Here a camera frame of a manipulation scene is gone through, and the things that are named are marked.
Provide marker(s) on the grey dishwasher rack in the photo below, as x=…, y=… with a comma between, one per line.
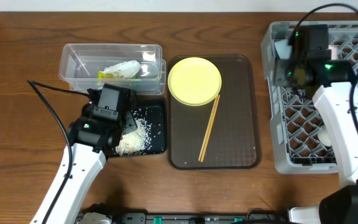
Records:
x=295, y=123

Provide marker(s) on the yellow plate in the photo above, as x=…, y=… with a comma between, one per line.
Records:
x=194, y=81

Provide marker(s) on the pale green cup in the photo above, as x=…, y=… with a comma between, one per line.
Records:
x=323, y=136

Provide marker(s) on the rice pile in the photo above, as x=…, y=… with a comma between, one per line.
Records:
x=135, y=143

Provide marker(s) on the clear plastic waste bin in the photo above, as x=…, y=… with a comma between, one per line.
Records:
x=80, y=64

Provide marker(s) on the wooden chopstick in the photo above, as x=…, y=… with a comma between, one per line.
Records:
x=209, y=129

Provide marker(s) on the light blue bowl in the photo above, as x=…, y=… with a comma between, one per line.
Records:
x=283, y=49

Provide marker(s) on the pink bowl with rice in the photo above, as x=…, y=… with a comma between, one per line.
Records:
x=334, y=52

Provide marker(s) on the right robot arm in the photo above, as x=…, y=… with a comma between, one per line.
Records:
x=332, y=87

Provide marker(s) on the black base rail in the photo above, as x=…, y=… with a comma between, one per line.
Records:
x=102, y=213

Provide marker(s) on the green snack wrapper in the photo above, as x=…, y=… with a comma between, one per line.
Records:
x=105, y=77

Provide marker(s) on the brown plastic serving tray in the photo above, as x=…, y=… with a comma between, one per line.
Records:
x=234, y=142

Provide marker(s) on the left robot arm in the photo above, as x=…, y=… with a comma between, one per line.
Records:
x=90, y=141

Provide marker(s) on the black waste tray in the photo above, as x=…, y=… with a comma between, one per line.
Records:
x=153, y=111

